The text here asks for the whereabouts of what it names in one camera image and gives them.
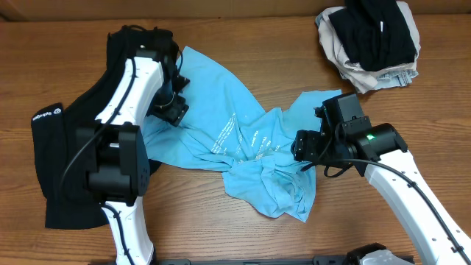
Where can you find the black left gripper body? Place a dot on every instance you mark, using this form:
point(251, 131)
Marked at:
point(173, 110)

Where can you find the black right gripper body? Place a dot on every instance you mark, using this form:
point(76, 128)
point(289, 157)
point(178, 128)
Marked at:
point(319, 149)

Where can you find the light blue t-shirt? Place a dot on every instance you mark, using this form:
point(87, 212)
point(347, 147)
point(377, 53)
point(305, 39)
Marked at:
point(226, 130)

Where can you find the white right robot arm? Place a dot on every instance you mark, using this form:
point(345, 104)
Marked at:
point(347, 139)

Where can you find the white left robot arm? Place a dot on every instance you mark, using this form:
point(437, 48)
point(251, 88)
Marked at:
point(116, 168)

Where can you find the beige folded garment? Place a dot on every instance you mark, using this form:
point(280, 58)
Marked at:
point(363, 81)

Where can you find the grey patterned folded garment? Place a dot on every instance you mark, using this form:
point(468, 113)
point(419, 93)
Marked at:
point(394, 79)

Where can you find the black folded garment on pile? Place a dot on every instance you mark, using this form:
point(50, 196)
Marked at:
point(374, 34)

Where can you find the black shirt with logo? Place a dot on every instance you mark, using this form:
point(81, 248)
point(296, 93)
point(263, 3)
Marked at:
point(68, 205)

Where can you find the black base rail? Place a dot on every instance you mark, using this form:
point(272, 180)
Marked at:
point(319, 260)

